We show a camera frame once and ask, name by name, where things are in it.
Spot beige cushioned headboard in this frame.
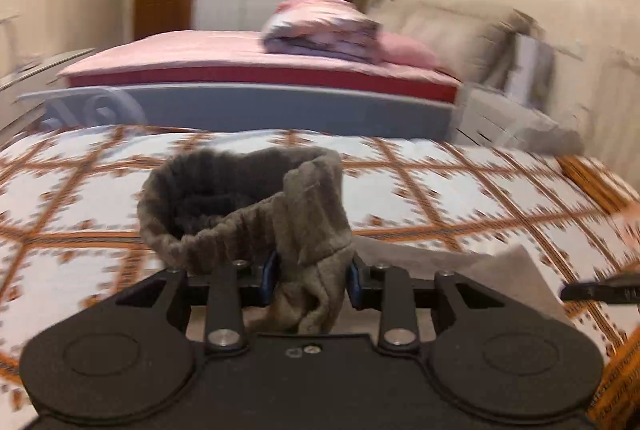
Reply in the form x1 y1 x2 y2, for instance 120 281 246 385
369 0 535 89

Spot grey fleece pants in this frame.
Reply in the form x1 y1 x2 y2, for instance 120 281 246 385
137 147 568 335

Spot white metal bed footboard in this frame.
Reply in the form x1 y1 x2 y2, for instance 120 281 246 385
15 86 148 131

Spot peach patterned cloth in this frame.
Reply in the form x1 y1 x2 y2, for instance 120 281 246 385
615 203 640 251

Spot white bedside table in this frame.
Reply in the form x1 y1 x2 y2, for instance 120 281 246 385
448 85 585 156

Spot white orange patterned bedspread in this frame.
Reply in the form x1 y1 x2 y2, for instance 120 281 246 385
1 127 639 429

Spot folded pink white duvet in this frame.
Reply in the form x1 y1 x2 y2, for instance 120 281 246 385
260 0 381 64

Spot pink pillow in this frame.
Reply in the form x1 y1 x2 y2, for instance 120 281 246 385
378 32 440 70

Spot pink bed with grey frame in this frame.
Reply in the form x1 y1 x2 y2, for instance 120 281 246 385
23 31 462 141

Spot white box with green print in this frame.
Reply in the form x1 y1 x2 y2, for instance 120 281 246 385
504 34 555 111

